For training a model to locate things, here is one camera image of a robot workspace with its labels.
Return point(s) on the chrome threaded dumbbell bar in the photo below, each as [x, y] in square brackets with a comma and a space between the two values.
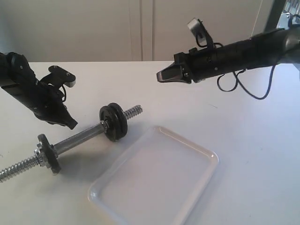
[65, 145]

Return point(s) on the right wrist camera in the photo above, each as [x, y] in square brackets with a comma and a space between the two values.
[202, 37]

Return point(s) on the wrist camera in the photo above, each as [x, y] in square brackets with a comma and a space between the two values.
[202, 37]
[59, 77]

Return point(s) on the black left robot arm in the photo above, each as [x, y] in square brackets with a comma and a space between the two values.
[17, 78]

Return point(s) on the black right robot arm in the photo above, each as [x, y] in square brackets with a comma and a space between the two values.
[263, 50]

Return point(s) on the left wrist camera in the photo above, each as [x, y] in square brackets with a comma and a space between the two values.
[59, 77]

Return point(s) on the chrome spinlock collar nut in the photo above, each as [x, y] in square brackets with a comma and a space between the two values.
[46, 157]

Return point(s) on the black weight plate right end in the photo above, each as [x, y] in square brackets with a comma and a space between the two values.
[109, 115]

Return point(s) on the black window frame post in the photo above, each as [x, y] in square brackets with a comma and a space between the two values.
[274, 14]

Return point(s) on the white cabinet doors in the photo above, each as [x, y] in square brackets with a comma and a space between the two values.
[122, 30]

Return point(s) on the black weight plate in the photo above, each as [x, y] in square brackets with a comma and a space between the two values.
[122, 121]

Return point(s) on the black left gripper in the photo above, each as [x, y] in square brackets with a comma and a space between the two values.
[46, 102]

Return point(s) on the black weight plate end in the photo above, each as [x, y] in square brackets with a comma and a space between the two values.
[109, 115]
[44, 142]

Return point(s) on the black weight plate left end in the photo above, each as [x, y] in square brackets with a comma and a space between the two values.
[44, 142]

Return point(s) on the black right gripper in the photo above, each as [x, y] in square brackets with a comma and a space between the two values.
[193, 66]

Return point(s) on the white plastic tray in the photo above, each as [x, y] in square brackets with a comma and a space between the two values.
[156, 181]

